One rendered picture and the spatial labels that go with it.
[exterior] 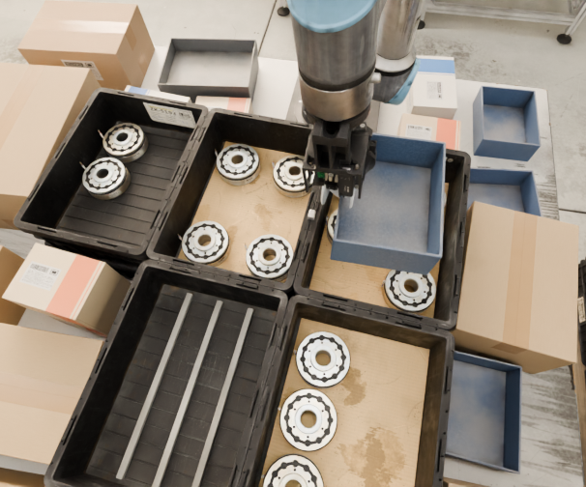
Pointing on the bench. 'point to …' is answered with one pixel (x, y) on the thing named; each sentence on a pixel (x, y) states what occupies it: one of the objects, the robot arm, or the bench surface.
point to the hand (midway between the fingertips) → (342, 186)
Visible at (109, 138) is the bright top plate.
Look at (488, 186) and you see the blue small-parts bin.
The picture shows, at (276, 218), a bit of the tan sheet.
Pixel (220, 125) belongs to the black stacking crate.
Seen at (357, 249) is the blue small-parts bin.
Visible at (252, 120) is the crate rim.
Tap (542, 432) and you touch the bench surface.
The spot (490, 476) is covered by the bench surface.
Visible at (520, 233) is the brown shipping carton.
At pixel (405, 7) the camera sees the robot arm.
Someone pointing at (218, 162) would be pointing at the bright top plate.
